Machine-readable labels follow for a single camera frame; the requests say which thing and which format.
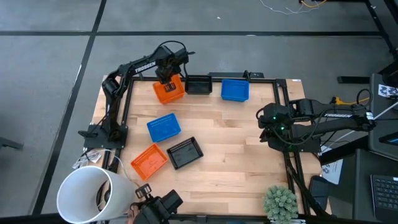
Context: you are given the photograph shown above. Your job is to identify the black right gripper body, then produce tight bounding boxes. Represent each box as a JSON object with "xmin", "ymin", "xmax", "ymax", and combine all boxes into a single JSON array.
[{"xmin": 264, "ymin": 121, "xmax": 292, "ymax": 143}]

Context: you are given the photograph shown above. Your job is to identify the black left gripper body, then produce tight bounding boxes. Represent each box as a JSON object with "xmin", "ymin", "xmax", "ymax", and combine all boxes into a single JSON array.
[{"xmin": 155, "ymin": 55, "xmax": 183, "ymax": 84}]

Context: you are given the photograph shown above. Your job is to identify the orange plastic basket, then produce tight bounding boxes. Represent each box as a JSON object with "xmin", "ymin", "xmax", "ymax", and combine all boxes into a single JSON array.
[
  {"xmin": 130, "ymin": 143, "xmax": 169, "ymax": 182},
  {"xmin": 152, "ymin": 74, "xmax": 186, "ymax": 105}
]

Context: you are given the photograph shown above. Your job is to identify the black plastic basket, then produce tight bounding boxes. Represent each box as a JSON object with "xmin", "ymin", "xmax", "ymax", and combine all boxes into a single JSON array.
[
  {"xmin": 166, "ymin": 136, "xmax": 205, "ymax": 170},
  {"xmin": 184, "ymin": 75, "xmax": 213, "ymax": 95}
]

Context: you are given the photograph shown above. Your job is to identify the blue plastic basket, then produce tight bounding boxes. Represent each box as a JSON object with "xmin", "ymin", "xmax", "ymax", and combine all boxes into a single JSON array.
[
  {"xmin": 146, "ymin": 113, "xmax": 182, "ymax": 144},
  {"xmin": 220, "ymin": 78, "xmax": 250, "ymax": 103}
]

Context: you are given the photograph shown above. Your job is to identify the green artificial plant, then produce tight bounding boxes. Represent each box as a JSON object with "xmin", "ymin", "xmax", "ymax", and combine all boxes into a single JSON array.
[{"xmin": 262, "ymin": 185, "xmax": 299, "ymax": 223}]

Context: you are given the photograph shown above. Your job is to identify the white printed paper sheet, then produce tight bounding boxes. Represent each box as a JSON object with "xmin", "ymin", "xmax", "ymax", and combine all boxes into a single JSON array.
[{"xmin": 321, "ymin": 157, "xmax": 345, "ymax": 185}]

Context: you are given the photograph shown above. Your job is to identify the black floor bar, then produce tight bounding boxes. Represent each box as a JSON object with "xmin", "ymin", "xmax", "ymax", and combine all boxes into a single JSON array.
[{"xmin": 337, "ymin": 75, "xmax": 371, "ymax": 85}]

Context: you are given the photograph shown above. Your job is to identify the black equipment case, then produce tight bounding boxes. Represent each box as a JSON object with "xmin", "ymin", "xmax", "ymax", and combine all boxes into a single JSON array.
[{"xmin": 368, "ymin": 72, "xmax": 398, "ymax": 161}]

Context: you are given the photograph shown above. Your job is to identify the black desk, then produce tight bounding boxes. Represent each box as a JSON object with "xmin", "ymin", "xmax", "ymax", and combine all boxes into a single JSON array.
[{"xmin": 320, "ymin": 133, "xmax": 398, "ymax": 224}]

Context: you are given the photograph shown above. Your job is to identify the black tablet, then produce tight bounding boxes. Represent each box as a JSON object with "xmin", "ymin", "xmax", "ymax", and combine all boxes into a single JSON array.
[{"xmin": 378, "ymin": 131, "xmax": 398, "ymax": 147}]

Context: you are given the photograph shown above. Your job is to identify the paper with black pattern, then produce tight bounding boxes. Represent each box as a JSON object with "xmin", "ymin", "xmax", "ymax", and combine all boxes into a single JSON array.
[{"xmin": 377, "ymin": 83, "xmax": 398, "ymax": 100}]

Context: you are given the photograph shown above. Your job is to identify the black keyboard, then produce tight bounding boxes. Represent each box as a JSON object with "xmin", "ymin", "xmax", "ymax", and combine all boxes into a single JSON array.
[{"xmin": 369, "ymin": 174, "xmax": 398, "ymax": 222}]

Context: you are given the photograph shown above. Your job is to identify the white cylindrical bucket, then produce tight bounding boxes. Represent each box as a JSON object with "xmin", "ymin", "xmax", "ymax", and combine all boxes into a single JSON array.
[{"xmin": 56, "ymin": 165, "xmax": 138, "ymax": 224}]

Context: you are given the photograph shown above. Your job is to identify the black stand legs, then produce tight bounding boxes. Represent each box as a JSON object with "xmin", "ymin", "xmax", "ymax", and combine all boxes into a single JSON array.
[{"xmin": 300, "ymin": 0, "xmax": 398, "ymax": 60}]

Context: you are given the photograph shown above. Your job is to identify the black stand foot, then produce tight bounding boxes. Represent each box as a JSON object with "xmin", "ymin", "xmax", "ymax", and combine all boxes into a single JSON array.
[{"xmin": 0, "ymin": 136, "xmax": 24, "ymax": 151}]

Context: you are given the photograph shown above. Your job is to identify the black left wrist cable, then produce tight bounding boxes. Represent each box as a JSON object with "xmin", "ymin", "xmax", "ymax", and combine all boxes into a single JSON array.
[{"xmin": 157, "ymin": 39, "xmax": 196, "ymax": 78}]

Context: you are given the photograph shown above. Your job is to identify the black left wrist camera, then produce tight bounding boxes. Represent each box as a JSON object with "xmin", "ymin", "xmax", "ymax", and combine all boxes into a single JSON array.
[{"xmin": 174, "ymin": 48, "xmax": 191, "ymax": 65}]

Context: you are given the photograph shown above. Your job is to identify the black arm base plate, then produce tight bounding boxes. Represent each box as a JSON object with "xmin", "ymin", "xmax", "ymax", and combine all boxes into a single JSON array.
[
  {"xmin": 267, "ymin": 136, "xmax": 322, "ymax": 154},
  {"xmin": 77, "ymin": 123, "xmax": 129, "ymax": 150}
]

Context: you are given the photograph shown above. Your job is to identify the black aluminium table frame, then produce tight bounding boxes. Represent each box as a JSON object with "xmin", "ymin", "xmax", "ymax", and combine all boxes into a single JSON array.
[{"xmin": 102, "ymin": 71, "xmax": 330, "ymax": 218}]

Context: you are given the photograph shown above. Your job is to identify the yellow cable with plug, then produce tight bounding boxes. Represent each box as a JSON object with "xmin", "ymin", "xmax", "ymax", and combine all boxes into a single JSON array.
[{"xmin": 331, "ymin": 96, "xmax": 371, "ymax": 106}]

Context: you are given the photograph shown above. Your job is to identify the white cable over desk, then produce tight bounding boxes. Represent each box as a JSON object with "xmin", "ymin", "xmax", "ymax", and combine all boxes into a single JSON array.
[{"xmin": 320, "ymin": 101, "xmax": 398, "ymax": 153}]

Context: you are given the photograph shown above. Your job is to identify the black camera on mount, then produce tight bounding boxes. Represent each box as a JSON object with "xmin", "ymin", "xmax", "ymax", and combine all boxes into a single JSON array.
[{"xmin": 130, "ymin": 183, "xmax": 184, "ymax": 224}]

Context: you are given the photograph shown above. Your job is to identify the thin white floor cable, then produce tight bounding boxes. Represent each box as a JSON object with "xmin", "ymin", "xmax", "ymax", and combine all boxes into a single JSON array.
[{"xmin": 259, "ymin": 0, "xmax": 321, "ymax": 16}]

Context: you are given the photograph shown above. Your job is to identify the orange floor cable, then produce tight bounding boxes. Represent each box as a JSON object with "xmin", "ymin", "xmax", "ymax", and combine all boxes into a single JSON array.
[{"xmin": 299, "ymin": 0, "xmax": 328, "ymax": 9}]

